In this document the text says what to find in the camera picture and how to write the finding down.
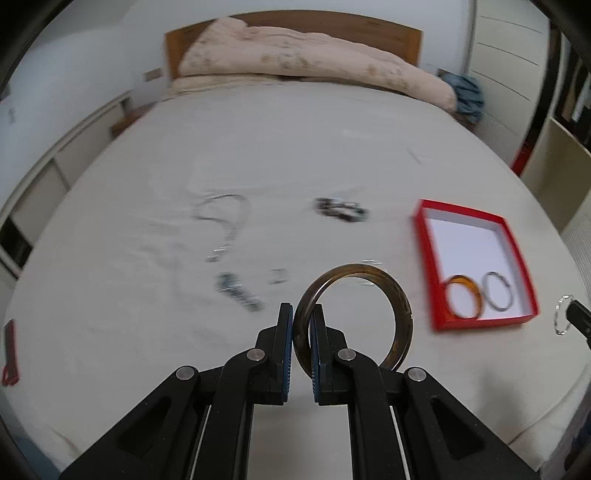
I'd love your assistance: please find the large silver bangle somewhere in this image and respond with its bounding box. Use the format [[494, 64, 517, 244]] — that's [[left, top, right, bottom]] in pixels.
[[482, 271, 515, 312]]

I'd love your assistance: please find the dark brown bangle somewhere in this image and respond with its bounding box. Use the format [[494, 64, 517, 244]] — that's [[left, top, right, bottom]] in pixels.
[[291, 263, 414, 377]]

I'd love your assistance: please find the amber orange bangle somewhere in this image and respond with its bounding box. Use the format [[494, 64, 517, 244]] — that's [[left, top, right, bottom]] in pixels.
[[444, 274, 484, 320]]

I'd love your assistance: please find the silver watch charm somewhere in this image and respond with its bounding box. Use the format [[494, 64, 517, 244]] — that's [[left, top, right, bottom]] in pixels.
[[216, 272, 264, 312]]

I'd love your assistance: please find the dark beaded bracelet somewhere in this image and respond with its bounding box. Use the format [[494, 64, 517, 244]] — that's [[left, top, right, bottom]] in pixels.
[[313, 197, 371, 223]]

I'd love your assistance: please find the red jewelry box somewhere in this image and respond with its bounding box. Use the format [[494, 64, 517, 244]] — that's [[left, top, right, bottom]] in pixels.
[[414, 199, 539, 331]]

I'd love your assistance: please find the white open shelf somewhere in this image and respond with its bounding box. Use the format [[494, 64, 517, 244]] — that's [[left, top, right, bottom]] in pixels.
[[521, 45, 590, 231]]

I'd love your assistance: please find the red box lid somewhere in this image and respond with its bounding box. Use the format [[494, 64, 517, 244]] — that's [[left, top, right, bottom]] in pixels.
[[1, 319, 19, 387]]

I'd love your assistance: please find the white bed mattress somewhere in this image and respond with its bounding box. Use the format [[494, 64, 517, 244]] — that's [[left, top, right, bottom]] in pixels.
[[4, 82, 590, 469]]

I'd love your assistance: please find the blue crumpled cloth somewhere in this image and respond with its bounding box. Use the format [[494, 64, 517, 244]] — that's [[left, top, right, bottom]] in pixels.
[[441, 73, 485, 126]]

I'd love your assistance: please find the white wardrobe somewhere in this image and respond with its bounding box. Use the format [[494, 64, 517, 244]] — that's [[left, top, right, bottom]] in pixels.
[[468, 0, 550, 166]]

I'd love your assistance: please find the white low cabinet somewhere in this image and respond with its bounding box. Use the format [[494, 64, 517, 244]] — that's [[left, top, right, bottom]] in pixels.
[[0, 89, 136, 278]]

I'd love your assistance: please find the wooden nightstand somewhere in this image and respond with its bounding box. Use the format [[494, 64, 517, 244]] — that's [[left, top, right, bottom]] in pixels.
[[110, 103, 154, 139]]

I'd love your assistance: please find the wooden headboard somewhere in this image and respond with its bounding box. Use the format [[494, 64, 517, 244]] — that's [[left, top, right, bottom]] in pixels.
[[164, 10, 423, 79]]

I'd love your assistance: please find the pink floral duvet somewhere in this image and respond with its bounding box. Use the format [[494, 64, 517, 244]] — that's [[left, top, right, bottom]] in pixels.
[[176, 16, 457, 113]]

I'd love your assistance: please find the wall power socket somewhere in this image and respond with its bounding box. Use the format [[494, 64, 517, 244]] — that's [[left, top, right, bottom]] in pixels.
[[143, 68, 162, 82]]

